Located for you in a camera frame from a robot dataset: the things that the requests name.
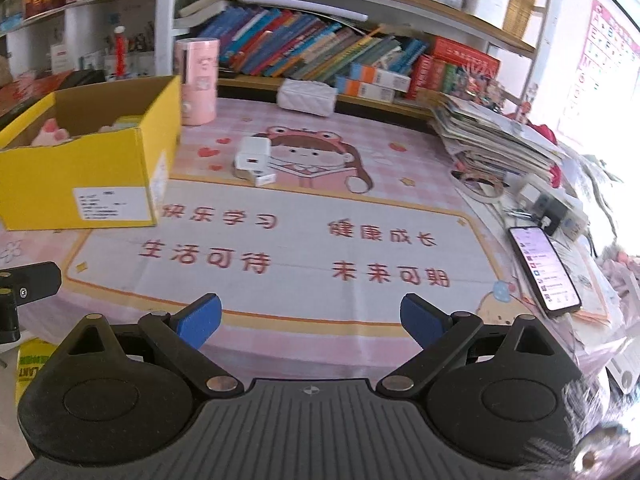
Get pink plush pig toy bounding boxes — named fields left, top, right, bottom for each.
left=30, top=118, right=70, bottom=146

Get pink checkered tablecloth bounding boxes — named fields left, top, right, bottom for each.
left=0, top=96, right=601, bottom=380

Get red boxed book set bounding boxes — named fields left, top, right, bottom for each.
left=405, top=36, right=500, bottom=100

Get pink cylindrical tissue box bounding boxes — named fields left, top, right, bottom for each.
left=175, top=38, right=219, bottom=126

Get white power strip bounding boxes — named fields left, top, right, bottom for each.
left=516, top=174, right=589, bottom=242

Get white quilted pouch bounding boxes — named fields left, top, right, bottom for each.
left=277, top=79, right=337, bottom=117

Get black smartphone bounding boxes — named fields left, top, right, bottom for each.
left=508, top=226, right=582, bottom=318

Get white power adapter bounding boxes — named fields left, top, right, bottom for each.
left=233, top=136, right=277, bottom=186

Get yellow cardboard box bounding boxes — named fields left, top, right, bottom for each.
left=1, top=76, right=181, bottom=231

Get stack of magazines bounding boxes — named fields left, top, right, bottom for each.
left=430, top=96, right=566, bottom=188

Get white orange boxes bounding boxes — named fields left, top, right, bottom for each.
left=335, top=63, right=411, bottom=103

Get red bottle in holder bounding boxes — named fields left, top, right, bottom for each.
left=114, top=25, right=127, bottom=79

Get row of leaning books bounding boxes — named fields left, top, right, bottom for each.
left=196, top=4, right=431, bottom=84

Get clear tape roll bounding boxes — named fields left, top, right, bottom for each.
left=450, top=170, right=504, bottom=204

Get white bookshelf frame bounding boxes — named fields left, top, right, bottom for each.
left=0, top=0, right=557, bottom=106

